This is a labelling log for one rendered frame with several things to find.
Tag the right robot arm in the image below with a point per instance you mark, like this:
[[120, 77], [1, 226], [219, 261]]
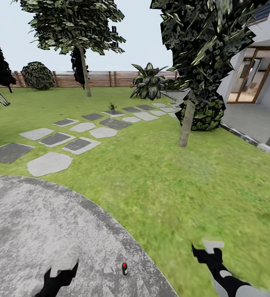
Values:
[[224, 282]]

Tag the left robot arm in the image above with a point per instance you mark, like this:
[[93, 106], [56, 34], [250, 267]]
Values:
[[58, 276]]

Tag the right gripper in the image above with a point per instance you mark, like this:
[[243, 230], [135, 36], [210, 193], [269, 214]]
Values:
[[204, 257]]

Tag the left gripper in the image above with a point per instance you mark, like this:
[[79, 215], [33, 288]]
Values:
[[62, 279]]

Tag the pot plant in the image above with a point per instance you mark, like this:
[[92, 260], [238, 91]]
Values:
[[112, 108]]

